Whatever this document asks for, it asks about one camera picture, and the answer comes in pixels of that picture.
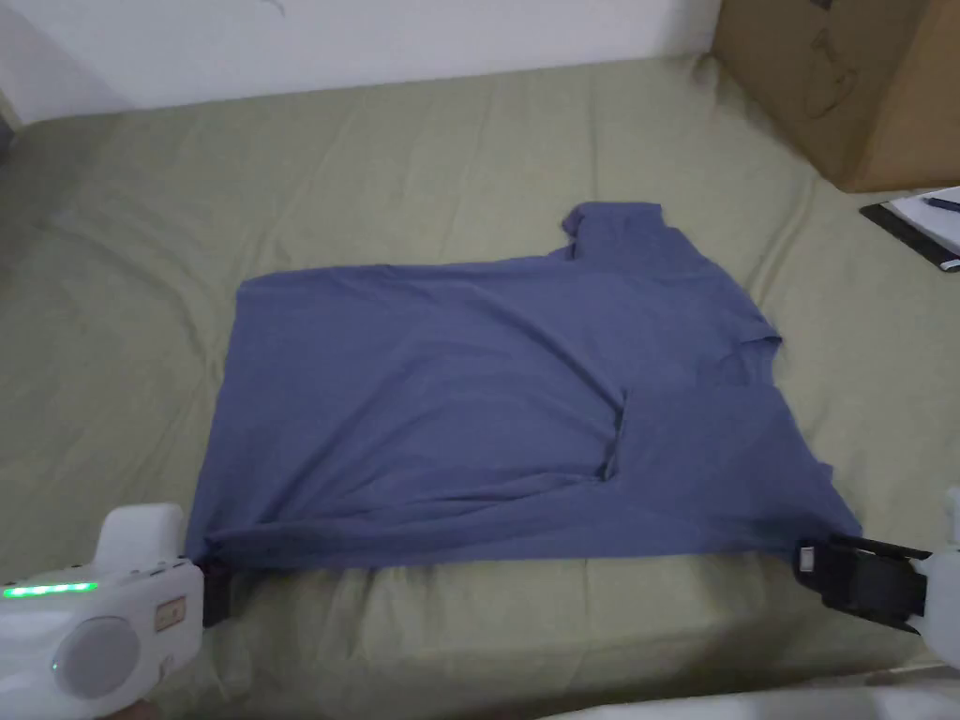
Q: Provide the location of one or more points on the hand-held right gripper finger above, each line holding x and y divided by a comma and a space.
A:
862, 589
881, 546

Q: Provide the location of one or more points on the dark blue shirt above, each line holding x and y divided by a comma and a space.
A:
465, 390

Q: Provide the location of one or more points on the brown cardboard carton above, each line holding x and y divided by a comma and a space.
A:
840, 82

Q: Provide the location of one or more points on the bed with pale green sheet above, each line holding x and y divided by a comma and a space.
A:
420, 142

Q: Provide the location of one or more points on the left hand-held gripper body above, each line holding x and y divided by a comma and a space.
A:
97, 637

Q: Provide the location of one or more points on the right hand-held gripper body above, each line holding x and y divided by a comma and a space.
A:
946, 592

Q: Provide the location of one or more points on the blue pen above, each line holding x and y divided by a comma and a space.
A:
943, 202

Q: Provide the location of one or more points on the person's left hand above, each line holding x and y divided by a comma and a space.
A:
142, 711

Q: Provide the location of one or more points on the black clipboard with white paper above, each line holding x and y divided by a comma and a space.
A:
926, 225

